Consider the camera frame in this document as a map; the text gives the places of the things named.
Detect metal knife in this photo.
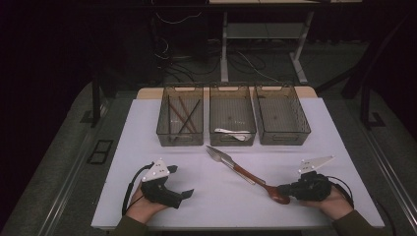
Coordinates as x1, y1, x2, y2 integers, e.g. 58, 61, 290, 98
206, 145, 267, 187

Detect metal fork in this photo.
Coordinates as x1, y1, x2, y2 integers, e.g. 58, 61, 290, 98
206, 148, 257, 186

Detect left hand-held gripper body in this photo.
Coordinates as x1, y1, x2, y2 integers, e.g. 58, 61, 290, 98
141, 158, 183, 209

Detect brown wooden chopstick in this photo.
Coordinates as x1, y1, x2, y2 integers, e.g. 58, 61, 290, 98
168, 101, 195, 135
177, 95, 199, 133

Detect dark floor socket plate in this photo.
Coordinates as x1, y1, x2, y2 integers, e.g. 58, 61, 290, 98
87, 139, 115, 165

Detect white desk frame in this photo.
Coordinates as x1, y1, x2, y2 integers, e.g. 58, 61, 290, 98
209, 0, 363, 85

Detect brown wooden spoon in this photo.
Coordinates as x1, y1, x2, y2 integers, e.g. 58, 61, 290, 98
233, 163, 291, 206

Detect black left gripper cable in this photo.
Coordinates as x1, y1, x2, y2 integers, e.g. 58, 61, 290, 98
121, 161, 155, 216

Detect white ceramic spoon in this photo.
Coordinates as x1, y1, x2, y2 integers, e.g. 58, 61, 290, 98
214, 127, 252, 143

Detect black floor cables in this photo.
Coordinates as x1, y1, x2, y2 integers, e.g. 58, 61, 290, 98
151, 11, 227, 83

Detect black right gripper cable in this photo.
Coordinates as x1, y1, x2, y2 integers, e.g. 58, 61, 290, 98
326, 175, 356, 209

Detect black metal stand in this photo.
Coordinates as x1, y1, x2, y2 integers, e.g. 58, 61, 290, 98
358, 83, 387, 131
82, 73, 111, 129

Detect person's right hand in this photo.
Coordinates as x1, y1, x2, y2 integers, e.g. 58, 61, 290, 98
299, 186, 353, 221

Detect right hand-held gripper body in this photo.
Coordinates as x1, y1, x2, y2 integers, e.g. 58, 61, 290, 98
288, 155, 335, 202

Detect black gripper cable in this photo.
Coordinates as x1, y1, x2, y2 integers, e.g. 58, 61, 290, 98
326, 175, 356, 209
121, 161, 155, 216

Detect grey metal floor rail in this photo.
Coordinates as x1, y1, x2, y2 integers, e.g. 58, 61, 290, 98
357, 127, 417, 227
38, 107, 111, 236

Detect person's left hand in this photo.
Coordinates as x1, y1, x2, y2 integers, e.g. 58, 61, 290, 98
126, 185, 168, 224

